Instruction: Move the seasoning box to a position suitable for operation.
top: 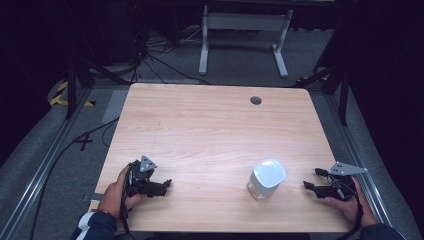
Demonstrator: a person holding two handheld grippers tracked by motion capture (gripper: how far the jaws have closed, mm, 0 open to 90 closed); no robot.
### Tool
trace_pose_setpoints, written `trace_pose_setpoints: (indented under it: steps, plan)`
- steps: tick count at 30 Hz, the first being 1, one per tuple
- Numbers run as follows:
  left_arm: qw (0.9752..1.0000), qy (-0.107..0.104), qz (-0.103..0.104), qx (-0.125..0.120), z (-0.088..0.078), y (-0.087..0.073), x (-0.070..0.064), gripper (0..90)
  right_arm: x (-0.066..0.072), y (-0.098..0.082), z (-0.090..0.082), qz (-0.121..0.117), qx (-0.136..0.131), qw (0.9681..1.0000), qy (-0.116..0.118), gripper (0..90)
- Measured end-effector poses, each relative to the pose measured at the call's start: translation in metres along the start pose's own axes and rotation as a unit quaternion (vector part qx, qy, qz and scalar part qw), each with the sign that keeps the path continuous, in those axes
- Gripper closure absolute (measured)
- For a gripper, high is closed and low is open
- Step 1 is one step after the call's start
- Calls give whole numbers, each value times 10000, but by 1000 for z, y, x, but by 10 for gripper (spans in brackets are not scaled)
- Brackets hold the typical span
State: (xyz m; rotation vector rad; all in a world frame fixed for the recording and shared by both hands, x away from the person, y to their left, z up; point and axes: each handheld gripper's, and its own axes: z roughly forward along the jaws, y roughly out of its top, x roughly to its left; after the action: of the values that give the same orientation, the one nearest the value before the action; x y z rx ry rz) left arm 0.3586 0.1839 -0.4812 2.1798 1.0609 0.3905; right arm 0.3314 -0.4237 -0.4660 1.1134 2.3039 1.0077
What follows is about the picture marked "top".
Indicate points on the grey round table grommet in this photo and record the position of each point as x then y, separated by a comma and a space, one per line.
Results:
255, 100

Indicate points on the person's right hand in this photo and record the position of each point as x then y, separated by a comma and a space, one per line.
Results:
355, 208

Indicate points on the person's left hand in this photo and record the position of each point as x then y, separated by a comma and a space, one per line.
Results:
115, 196

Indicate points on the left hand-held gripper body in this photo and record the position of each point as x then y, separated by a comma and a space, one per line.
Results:
144, 181

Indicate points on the clear jar with white lid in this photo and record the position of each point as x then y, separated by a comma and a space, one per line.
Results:
266, 180

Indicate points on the grey tape patch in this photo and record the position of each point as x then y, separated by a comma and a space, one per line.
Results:
115, 106

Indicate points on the aluminium floor rail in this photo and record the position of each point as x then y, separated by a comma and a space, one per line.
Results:
40, 173
356, 150

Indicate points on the black metal stand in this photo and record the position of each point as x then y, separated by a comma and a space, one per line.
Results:
343, 93
70, 90

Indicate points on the white metal desk frame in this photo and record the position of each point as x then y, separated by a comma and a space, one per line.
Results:
245, 21

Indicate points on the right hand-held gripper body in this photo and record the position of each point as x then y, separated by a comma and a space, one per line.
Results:
340, 186

